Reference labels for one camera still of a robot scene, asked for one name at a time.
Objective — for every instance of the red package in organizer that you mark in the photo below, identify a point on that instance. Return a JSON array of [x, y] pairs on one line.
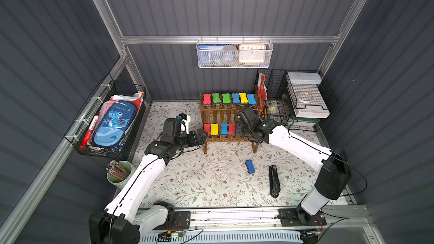
[[262, 91]]

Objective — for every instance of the yellow eraser bottom row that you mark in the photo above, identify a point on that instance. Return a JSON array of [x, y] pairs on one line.
[[214, 129]]

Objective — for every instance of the red eraser row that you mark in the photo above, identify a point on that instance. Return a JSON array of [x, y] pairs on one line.
[[206, 100], [232, 129], [207, 128]]

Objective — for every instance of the light blue eraser row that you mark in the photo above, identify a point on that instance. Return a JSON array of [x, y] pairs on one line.
[[224, 129], [235, 99]]

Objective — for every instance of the red marker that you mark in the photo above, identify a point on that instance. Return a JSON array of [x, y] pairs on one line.
[[89, 132]]

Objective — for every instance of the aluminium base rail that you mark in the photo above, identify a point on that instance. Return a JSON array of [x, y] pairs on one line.
[[350, 224]]

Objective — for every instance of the green eraser row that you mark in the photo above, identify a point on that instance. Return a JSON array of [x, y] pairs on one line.
[[226, 99], [216, 100]]

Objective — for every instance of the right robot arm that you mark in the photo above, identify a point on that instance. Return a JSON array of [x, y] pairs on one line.
[[331, 165]]

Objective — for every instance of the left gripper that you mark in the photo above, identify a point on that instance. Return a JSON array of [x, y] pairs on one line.
[[198, 137]]

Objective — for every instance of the black wire desk organizer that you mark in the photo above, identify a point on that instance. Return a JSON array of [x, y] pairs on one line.
[[278, 105]]

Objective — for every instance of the light blue eraser top row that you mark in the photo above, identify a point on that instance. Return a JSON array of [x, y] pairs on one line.
[[235, 99]]

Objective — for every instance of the red eraser top row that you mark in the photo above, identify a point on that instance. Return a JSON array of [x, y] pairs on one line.
[[206, 100]]

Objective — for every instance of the black stapler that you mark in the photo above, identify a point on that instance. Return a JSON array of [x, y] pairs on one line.
[[274, 181]]

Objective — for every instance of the grey tape roll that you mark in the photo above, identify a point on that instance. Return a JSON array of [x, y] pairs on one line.
[[229, 55]]

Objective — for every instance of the yellow alarm clock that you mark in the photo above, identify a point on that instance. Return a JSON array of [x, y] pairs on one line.
[[252, 53]]

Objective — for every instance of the blue dinosaur pencil case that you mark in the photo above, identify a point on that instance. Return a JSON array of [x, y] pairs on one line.
[[114, 125]]

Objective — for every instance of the light blue eraser bottom row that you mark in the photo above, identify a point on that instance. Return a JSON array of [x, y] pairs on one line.
[[224, 129]]

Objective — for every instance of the yellow eraser row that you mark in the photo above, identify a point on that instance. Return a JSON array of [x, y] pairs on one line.
[[214, 129], [243, 98]]

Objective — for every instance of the green eraser top row right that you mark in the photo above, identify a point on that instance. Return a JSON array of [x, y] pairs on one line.
[[226, 99]]

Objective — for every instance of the red eraser bottom row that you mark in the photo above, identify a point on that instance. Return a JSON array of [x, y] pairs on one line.
[[232, 129], [207, 128]]

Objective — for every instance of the black wire wall basket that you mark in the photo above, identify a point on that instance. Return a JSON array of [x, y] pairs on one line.
[[107, 94]]

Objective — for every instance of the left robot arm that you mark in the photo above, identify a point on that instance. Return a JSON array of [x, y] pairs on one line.
[[135, 183]]

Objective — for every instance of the green pencil cup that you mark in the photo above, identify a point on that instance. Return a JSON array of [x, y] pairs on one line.
[[118, 173]]

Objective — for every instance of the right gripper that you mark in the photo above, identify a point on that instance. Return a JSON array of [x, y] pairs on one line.
[[244, 118]]

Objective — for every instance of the yellow eraser top row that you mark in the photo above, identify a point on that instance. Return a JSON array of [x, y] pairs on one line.
[[243, 98]]

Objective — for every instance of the green eraser top row left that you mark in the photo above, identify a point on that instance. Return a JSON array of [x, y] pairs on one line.
[[216, 100]]

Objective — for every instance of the blue box in basket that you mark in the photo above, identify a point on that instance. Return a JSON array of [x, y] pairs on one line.
[[209, 55]]

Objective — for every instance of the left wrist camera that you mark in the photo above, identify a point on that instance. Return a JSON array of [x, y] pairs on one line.
[[186, 119]]

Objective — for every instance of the wooden two-tier shelf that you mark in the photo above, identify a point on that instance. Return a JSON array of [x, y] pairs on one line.
[[222, 114]]

